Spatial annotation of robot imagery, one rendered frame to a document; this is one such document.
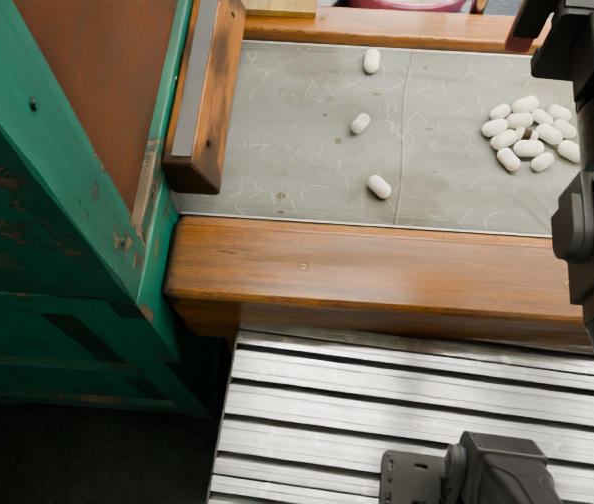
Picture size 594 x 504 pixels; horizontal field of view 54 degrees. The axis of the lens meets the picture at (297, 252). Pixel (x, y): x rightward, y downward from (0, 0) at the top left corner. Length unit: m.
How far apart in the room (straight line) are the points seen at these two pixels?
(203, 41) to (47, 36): 0.34
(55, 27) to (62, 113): 0.06
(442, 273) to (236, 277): 0.25
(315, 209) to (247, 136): 0.15
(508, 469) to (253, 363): 0.34
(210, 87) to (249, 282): 0.24
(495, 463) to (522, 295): 0.23
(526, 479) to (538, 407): 0.24
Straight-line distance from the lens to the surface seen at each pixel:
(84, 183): 0.47
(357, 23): 0.92
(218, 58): 0.77
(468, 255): 0.73
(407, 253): 0.71
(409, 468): 0.74
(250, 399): 0.75
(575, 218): 0.39
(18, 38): 0.39
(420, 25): 0.93
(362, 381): 0.76
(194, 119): 0.69
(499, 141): 0.83
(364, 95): 0.87
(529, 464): 0.60
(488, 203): 0.80
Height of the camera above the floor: 1.41
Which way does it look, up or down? 66 degrees down
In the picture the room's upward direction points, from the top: straight up
